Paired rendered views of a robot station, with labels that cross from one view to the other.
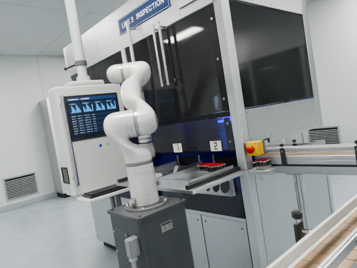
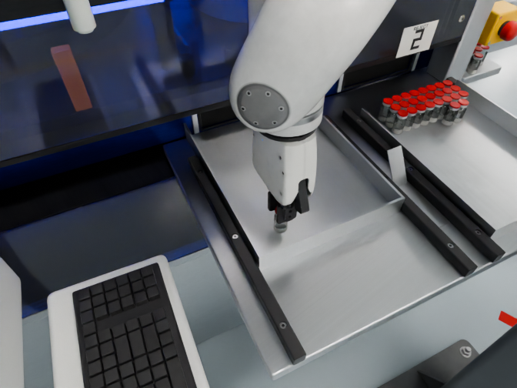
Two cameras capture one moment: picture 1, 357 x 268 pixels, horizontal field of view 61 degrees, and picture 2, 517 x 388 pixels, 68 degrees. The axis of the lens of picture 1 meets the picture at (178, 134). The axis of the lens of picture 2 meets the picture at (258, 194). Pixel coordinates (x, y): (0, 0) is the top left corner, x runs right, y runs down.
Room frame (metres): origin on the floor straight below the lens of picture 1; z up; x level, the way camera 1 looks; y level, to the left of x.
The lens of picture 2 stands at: (1.87, 0.59, 1.38)
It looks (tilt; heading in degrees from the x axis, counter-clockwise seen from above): 48 degrees down; 286
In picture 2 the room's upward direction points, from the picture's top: straight up
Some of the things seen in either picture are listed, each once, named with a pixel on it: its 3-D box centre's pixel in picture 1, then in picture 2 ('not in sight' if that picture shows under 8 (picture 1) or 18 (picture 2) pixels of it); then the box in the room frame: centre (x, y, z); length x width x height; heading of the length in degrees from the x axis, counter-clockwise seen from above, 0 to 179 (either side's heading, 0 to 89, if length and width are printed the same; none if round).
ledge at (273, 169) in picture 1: (265, 169); (461, 62); (1.62, -0.43, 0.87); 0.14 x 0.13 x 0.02; 131
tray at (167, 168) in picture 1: (170, 168); (283, 164); (1.97, 0.09, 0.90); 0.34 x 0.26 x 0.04; 131
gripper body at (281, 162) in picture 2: (146, 149); (285, 149); (1.94, 0.22, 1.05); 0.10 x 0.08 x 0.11; 131
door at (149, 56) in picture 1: (150, 81); not in sight; (2.18, 0.14, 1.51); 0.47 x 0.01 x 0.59; 41
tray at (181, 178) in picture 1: (195, 174); (469, 146); (1.64, -0.05, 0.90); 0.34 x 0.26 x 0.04; 131
